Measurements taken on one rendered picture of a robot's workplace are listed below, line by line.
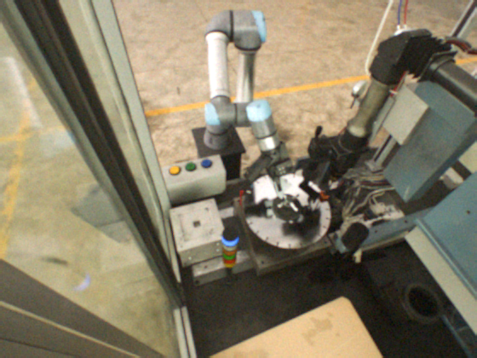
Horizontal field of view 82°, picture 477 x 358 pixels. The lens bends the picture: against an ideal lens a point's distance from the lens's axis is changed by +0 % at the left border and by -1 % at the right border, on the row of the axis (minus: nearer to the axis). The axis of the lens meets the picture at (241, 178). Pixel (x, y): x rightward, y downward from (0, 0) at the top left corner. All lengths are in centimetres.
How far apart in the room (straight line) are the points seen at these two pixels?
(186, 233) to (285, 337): 50
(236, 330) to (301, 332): 23
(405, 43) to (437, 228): 39
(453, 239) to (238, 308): 73
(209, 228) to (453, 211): 74
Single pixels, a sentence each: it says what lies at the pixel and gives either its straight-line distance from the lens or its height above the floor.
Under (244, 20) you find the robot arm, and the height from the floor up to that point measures 137.
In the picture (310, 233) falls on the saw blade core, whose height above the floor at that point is 95.
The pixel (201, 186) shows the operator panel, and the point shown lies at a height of 84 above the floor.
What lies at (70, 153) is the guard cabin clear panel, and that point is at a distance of 29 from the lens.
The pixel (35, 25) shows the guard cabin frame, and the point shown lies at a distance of 30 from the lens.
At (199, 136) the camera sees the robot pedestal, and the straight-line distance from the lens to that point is 158.
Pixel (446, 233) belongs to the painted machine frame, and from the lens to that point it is 70.
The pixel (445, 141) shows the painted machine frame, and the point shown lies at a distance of 76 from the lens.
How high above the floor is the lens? 184
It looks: 52 degrees down
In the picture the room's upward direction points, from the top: 4 degrees clockwise
